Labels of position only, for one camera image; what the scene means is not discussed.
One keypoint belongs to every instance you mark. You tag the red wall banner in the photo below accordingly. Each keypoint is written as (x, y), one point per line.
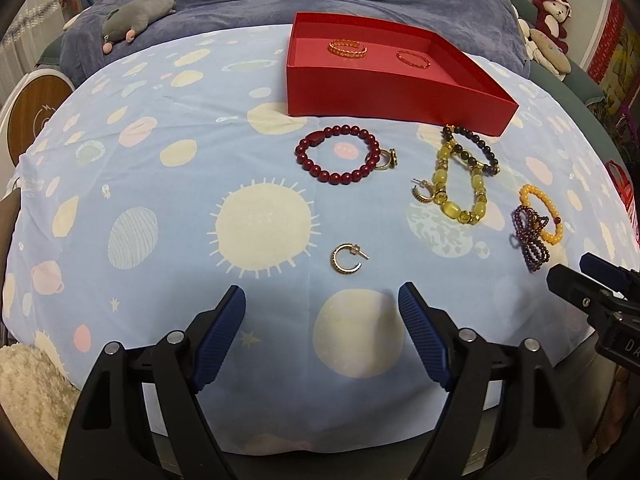
(607, 40)

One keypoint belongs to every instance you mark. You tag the white sheer curtain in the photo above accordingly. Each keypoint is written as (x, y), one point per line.
(30, 25)

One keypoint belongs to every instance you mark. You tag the red teddy bear plush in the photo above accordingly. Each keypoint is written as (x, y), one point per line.
(542, 15)

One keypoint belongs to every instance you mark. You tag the thin red bangle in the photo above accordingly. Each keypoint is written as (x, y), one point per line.
(422, 65)

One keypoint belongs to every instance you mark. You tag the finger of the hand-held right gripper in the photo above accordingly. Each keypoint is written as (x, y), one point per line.
(570, 285)
(597, 265)

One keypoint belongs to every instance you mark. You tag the cookie shaped plush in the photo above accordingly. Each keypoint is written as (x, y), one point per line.
(550, 50)

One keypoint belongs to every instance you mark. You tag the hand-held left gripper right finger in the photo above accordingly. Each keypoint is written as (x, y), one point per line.
(425, 340)

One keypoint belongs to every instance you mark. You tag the red cardboard box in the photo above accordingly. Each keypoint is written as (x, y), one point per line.
(400, 105)

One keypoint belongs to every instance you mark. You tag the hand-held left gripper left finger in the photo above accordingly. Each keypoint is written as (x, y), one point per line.
(222, 340)

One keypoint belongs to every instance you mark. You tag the round wooden white device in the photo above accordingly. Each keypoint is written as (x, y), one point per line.
(35, 110)

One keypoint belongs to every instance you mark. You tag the white plush toy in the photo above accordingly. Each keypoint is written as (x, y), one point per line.
(526, 35)

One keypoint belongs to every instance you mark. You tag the green sofa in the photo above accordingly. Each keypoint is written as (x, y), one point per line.
(585, 85)

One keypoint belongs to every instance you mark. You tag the grey plush mouse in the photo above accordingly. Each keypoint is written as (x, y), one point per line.
(130, 15)

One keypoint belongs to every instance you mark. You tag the white fluffy rug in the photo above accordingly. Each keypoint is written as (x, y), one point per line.
(30, 390)

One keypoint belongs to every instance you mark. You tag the gold hoop earring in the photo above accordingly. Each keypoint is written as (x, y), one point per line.
(334, 260)
(417, 195)

